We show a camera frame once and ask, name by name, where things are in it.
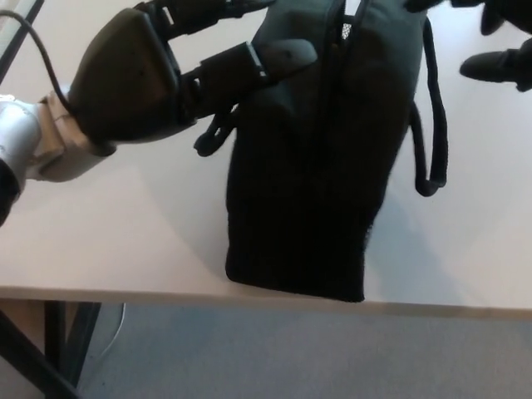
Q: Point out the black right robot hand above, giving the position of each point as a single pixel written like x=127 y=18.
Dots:
x=486 y=64

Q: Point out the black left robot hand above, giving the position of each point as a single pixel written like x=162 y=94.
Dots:
x=124 y=75

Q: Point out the black fabric lunch bag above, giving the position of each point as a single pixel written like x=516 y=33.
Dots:
x=299 y=187

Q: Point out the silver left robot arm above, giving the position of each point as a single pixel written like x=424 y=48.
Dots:
x=25 y=133

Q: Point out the black metal desk frame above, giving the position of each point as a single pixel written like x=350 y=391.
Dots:
x=62 y=345

